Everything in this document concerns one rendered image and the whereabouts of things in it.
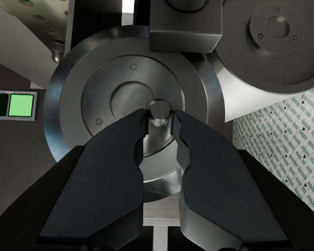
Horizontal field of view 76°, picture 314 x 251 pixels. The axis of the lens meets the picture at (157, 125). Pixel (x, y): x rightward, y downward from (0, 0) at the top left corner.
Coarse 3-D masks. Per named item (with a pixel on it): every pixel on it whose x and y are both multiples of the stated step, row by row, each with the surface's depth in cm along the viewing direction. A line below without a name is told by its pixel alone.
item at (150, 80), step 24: (96, 72) 14; (120, 72) 15; (144, 72) 15; (168, 72) 15; (96, 96) 14; (120, 96) 15; (144, 96) 14; (168, 96) 14; (96, 120) 14; (168, 120) 14; (144, 144) 14
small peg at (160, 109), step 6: (156, 102) 11; (162, 102) 12; (168, 102) 12; (150, 108) 11; (156, 108) 11; (162, 108) 11; (168, 108) 11; (150, 114) 11; (156, 114) 11; (162, 114) 11; (168, 114) 11; (150, 120) 13; (156, 120) 11; (162, 120) 11; (156, 126) 14
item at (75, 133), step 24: (96, 48) 16; (120, 48) 16; (144, 48) 16; (72, 72) 16; (192, 72) 16; (72, 96) 15; (192, 96) 16; (72, 120) 15; (72, 144) 15; (168, 144) 15; (144, 168) 15; (168, 168) 15
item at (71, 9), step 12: (72, 0) 18; (84, 0) 20; (96, 0) 24; (108, 0) 30; (72, 12) 18; (84, 12) 20; (96, 12) 25; (108, 12) 31; (72, 24) 18; (84, 24) 21; (96, 24) 25; (108, 24) 31; (120, 24) 42; (72, 36) 18; (84, 36) 21; (72, 48) 18
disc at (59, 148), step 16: (112, 32) 17; (128, 32) 17; (144, 32) 17; (80, 48) 17; (64, 64) 17; (192, 64) 17; (208, 64) 17; (64, 80) 16; (208, 80) 17; (48, 96) 16; (208, 96) 17; (48, 112) 16; (208, 112) 16; (224, 112) 17; (48, 128) 16; (48, 144) 16; (64, 144) 16; (176, 176) 16; (144, 192) 16; (160, 192) 16; (176, 192) 16
